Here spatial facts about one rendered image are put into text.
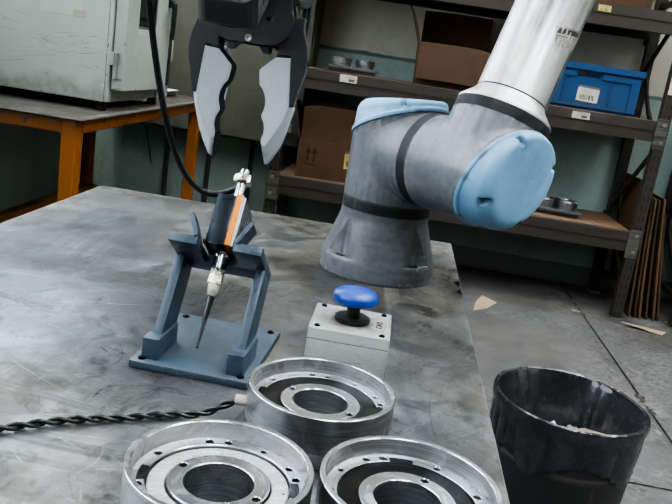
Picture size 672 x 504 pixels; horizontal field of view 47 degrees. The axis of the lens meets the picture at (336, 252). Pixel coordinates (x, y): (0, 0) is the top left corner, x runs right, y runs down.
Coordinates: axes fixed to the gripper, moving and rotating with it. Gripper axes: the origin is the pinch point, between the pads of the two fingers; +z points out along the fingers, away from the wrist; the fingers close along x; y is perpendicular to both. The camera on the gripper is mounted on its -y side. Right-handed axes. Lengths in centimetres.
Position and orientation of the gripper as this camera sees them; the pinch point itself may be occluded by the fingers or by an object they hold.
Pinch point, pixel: (238, 145)
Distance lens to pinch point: 67.1
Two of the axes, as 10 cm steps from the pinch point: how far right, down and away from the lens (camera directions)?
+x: -9.8, -1.8, 1.0
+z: -1.5, 9.6, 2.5
